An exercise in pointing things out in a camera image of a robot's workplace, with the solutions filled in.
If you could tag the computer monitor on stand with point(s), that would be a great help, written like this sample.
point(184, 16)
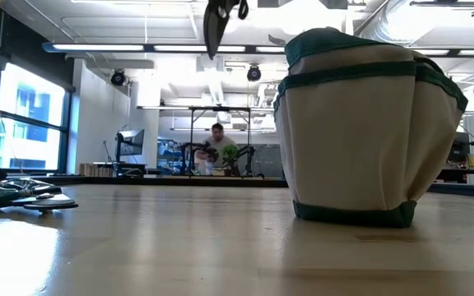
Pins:
point(132, 141)

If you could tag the dark computer monitor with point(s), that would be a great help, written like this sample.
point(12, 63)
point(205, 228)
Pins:
point(461, 148)

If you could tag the small green background plant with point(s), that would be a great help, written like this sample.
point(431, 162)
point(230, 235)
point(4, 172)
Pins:
point(229, 155)

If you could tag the person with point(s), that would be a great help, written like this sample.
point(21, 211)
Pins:
point(220, 144)

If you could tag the round black ceiling speaker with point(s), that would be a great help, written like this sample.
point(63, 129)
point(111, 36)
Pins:
point(117, 77)
point(254, 73)

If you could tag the black background rig frame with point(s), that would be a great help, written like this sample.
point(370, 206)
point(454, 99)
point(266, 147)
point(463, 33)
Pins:
point(220, 109)

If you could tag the large window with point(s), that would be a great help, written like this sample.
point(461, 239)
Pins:
point(31, 107)

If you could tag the long ceiling light fixture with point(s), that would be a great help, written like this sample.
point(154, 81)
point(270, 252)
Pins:
point(97, 47)

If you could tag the wooden slat crate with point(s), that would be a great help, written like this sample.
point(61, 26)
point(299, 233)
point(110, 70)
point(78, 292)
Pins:
point(97, 169)

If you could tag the silver ceiling duct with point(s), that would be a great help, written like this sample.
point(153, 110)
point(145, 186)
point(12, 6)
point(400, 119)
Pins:
point(385, 20)

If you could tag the black ceiling rail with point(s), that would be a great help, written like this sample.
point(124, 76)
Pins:
point(447, 3)

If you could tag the black background robot arm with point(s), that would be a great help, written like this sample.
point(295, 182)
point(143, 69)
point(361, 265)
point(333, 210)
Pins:
point(210, 153)
point(248, 158)

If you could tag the green pruning shears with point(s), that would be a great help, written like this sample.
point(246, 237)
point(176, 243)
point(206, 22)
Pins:
point(47, 202)

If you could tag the beige green gardening bag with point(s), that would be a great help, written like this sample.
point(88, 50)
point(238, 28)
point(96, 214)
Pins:
point(364, 144)

